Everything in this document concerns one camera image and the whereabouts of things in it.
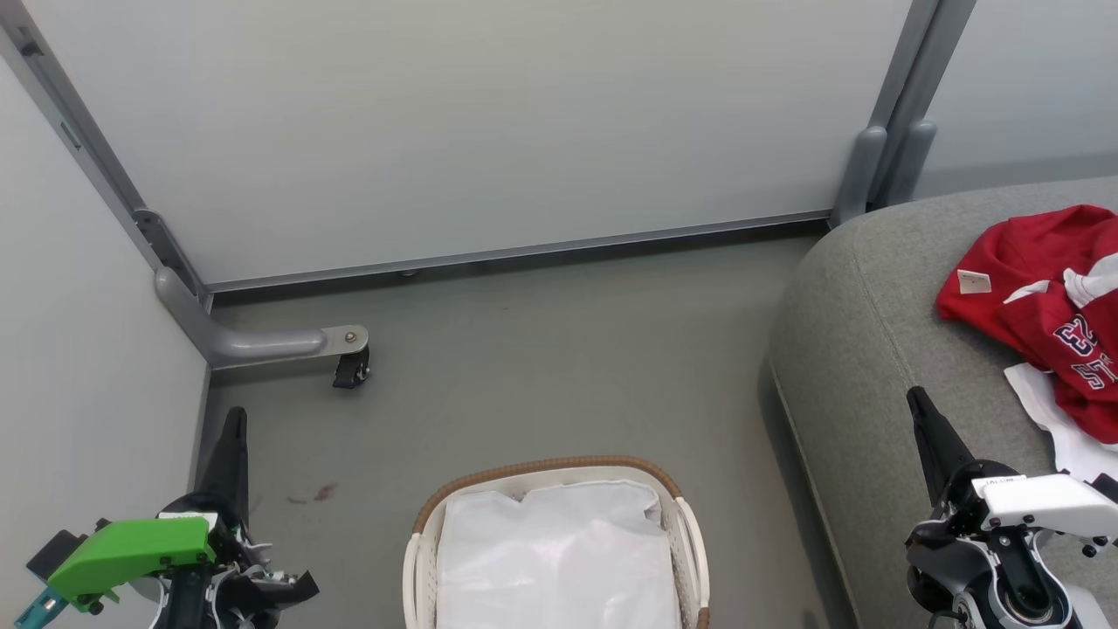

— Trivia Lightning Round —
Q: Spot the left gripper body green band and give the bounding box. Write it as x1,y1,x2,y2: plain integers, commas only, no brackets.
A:
46,492,321,629

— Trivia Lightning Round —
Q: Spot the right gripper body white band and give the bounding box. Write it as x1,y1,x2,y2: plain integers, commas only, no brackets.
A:
904,459,1118,617

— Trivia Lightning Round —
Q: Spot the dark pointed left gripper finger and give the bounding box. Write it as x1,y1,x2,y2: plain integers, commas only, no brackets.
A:
194,406,252,527

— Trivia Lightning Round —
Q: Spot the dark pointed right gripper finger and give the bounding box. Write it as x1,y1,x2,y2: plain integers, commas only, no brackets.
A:
906,386,976,509

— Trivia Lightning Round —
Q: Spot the red jersey with white stripes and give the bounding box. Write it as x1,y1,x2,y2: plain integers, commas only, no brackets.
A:
936,204,1118,446

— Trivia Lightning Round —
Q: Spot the white laundry basket brown rim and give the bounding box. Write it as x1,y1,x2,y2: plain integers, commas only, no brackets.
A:
403,454,711,629

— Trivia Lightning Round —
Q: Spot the white cloth in basket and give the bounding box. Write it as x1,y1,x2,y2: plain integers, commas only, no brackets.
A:
434,480,683,629

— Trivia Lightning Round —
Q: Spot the white garment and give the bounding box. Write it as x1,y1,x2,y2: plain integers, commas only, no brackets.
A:
1004,362,1118,484

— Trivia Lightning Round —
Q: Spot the grey fabric sofa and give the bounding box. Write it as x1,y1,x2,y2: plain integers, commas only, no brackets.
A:
767,175,1118,629

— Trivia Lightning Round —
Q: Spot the grey curved partition foot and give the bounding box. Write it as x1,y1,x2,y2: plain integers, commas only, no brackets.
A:
155,266,370,370

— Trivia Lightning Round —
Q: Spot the black caster wheel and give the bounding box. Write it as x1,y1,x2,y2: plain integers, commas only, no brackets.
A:
331,347,372,391

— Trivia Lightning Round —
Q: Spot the teal left cable connector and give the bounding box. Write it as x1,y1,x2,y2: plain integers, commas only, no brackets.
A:
12,584,67,629

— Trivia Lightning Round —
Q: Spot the grey partition post with hinge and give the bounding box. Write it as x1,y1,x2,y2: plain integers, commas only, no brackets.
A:
0,0,212,313

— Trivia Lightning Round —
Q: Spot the grey partition bottom rail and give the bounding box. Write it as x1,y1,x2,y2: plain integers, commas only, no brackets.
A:
207,209,833,294

